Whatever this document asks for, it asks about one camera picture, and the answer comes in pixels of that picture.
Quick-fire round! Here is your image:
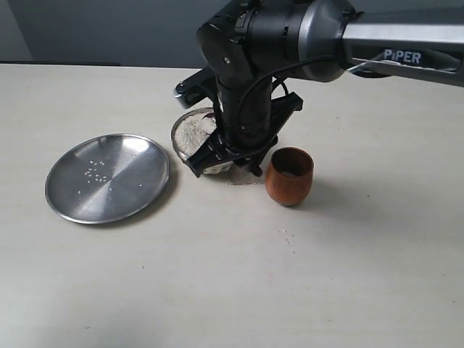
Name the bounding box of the round steel plate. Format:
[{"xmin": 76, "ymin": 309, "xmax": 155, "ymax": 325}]
[{"xmin": 44, "ymin": 133, "xmax": 170, "ymax": 225}]

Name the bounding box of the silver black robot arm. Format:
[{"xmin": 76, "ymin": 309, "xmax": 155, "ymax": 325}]
[{"xmin": 175, "ymin": 1, "xmax": 463, "ymax": 176}]

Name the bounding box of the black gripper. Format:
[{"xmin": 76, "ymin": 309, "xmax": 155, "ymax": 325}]
[{"xmin": 186, "ymin": 76, "xmax": 303, "ymax": 178}]

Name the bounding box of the steel bowl of rice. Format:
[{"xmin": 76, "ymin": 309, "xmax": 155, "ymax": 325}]
[{"xmin": 171, "ymin": 107, "xmax": 217, "ymax": 163}]

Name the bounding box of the black cable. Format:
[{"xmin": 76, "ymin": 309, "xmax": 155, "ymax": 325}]
[{"xmin": 231, "ymin": 54, "xmax": 363, "ymax": 160}]

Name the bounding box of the dark wooden spoon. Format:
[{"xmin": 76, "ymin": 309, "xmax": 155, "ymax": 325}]
[{"xmin": 202, "ymin": 112, "xmax": 216, "ymax": 128}]

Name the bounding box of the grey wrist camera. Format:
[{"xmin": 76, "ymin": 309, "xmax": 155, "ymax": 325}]
[{"xmin": 174, "ymin": 67, "xmax": 218, "ymax": 109}]

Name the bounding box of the brown wooden cup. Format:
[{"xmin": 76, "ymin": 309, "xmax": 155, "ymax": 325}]
[{"xmin": 265, "ymin": 147, "xmax": 314, "ymax": 207}]

